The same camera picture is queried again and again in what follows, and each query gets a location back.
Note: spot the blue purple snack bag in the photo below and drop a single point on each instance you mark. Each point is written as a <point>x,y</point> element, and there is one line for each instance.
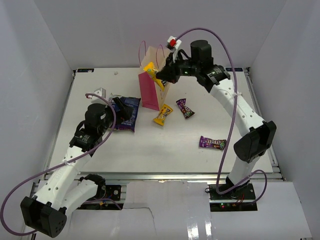
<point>134,103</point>

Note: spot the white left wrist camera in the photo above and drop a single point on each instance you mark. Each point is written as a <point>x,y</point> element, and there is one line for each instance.
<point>96,100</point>

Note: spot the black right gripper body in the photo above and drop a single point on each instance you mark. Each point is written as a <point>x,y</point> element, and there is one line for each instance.
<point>182,68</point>

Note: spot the brown purple M&M's packet front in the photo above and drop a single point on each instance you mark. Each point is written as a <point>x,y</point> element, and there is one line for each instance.
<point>206,142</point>

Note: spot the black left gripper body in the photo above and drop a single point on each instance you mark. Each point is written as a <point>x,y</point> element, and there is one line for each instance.
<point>109,114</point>

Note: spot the brown purple m&m's packet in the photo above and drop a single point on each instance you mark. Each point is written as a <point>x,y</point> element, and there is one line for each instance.
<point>206,142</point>
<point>186,111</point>

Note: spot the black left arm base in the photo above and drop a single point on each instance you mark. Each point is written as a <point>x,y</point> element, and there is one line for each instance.
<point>105,196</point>

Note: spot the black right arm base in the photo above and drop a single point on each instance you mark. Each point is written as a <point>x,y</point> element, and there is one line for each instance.
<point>237,200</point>

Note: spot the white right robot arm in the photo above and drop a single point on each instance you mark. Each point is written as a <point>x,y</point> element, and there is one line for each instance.
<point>256,134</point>

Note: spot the beige pink paper bag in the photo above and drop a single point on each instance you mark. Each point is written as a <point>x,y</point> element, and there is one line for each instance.
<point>153,58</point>

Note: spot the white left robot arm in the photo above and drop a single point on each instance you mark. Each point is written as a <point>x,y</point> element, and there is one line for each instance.
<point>48,209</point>

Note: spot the aluminium table edge rail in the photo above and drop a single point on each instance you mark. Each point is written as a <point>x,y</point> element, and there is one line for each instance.
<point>164,177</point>

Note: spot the yellow m&m's packet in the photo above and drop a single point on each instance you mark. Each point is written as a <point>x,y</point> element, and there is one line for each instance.
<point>163,114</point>
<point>152,71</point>

